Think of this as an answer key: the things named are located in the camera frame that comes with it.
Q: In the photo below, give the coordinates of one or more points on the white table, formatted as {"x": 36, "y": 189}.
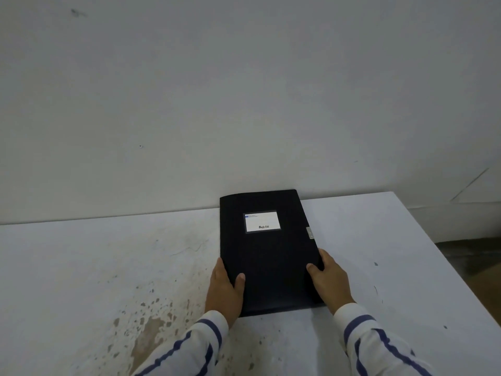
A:
{"x": 78, "y": 270}

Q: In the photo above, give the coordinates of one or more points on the black box file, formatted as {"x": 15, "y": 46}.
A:
{"x": 270, "y": 270}

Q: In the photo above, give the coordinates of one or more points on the person's right hand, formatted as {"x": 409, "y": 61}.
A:
{"x": 332, "y": 287}

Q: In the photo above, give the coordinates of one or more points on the person's left forearm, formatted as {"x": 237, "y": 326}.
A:
{"x": 188, "y": 348}

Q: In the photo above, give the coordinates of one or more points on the person's left hand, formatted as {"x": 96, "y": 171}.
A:
{"x": 221, "y": 297}

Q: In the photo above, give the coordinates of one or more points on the person's right forearm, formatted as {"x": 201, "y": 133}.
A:
{"x": 375, "y": 348}

